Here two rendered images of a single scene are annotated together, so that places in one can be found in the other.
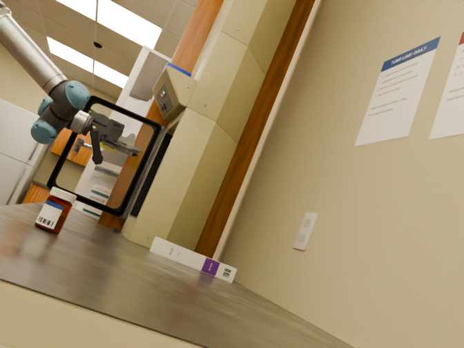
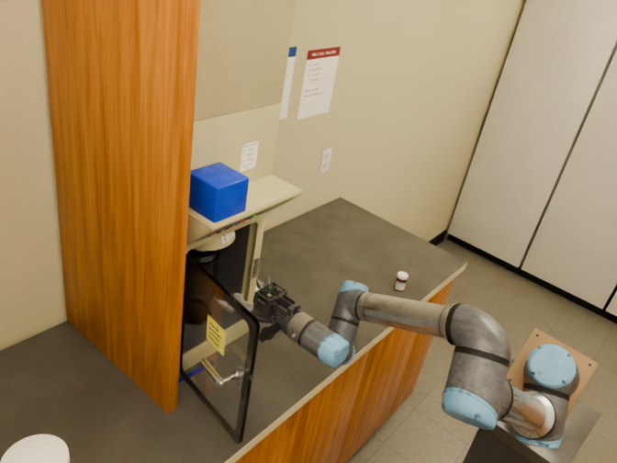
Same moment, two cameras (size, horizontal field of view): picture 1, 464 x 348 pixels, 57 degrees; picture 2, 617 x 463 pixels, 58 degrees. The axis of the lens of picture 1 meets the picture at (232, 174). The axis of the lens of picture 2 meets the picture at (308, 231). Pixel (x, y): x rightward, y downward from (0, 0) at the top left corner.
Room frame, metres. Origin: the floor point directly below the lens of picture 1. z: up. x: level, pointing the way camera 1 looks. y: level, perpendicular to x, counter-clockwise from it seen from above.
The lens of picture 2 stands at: (2.13, 1.36, 2.16)
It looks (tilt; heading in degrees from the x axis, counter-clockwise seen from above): 31 degrees down; 230
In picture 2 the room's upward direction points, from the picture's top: 11 degrees clockwise
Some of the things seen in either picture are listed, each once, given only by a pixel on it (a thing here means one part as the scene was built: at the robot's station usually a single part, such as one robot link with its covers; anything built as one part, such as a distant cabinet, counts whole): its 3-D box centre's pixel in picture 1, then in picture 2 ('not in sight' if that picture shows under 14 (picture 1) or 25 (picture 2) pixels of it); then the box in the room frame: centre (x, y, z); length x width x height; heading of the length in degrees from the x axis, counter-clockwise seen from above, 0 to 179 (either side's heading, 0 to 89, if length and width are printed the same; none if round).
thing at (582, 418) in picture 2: not in sight; (531, 412); (0.72, 0.88, 0.92); 0.32 x 0.32 x 0.04; 13
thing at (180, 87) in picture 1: (168, 97); (243, 215); (1.49, 0.32, 1.46); 0.32 x 0.12 x 0.10; 16
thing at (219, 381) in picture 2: not in sight; (218, 370); (1.65, 0.55, 1.20); 0.10 x 0.05 x 0.03; 97
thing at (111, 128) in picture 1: (104, 130); (276, 309); (1.44, 0.46, 1.25); 0.12 x 0.08 x 0.09; 107
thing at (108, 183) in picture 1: (105, 155); (212, 349); (1.63, 0.48, 1.19); 0.30 x 0.01 x 0.40; 97
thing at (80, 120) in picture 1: (81, 123); (299, 328); (1.42, 0.54, 1.24); 0.08 x 0.05 x 0.08; 17
